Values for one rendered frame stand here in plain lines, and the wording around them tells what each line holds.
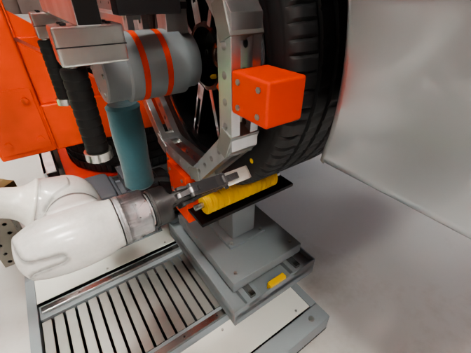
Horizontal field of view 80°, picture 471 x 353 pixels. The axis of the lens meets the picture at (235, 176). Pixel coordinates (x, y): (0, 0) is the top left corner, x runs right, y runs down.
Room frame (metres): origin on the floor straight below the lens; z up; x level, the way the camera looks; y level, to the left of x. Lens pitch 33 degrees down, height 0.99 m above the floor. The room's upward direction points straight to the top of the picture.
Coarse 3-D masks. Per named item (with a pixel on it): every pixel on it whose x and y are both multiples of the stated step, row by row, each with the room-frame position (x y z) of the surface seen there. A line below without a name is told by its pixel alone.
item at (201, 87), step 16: (192, 0) 0.77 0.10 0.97; (192, 16) 0.97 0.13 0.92; (208, 16) 0.71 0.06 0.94; (192, 32) 0.78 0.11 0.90; (208, 32) 0.79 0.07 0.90; (208, 48) 0.80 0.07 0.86; (208, 64) 0.80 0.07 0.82; (208, 80) 0.77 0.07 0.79; (176, 96) 0.89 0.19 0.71; (192, 96) 0.91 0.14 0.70; (208, 96) 0.76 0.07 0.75; (192, 112) 0.87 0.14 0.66; (208, 112) 0.89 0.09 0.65; (192, 128) 0.81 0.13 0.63; (208, 128) 0.82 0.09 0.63; (208, 144) 0.73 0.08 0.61
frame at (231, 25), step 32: (224, 0) 0.47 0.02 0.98; (256, 0) 0.50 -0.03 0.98; (224, 32) 0.46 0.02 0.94; (256, 32) 0.48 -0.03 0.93; (224, 64) 0.47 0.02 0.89; (256, 64) 0.48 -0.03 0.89; (224, 96) 0.47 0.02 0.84; (160, 128) 0.78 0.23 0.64; (224, 128) 0.47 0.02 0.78; (256, 128) 0.49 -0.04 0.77; (192, 160) 0.63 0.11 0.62; (224, 160) 0.49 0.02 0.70
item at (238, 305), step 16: (176, 224) 0.89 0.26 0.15; (176, 240) 0.84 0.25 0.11; (192, 240) 0.80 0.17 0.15; (192, 256) 0.71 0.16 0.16; (304, 256) 0.72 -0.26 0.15; (208, 272) 0.65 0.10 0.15; (272, 272) 0.65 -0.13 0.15; (288, 272) 0.65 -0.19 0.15; (304, 272) 0.66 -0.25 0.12; (208, 288) 0.62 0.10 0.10; (224, 288) 0.58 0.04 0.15; (256, 288) 0.57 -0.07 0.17; (272, 288) 0.57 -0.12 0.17; (288, 288) 0.62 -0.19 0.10; (224, 304) 0.53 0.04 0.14; (240, 304) 0.52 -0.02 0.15; (256, 304) 0.53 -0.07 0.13; (240, 320) 0.50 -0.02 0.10
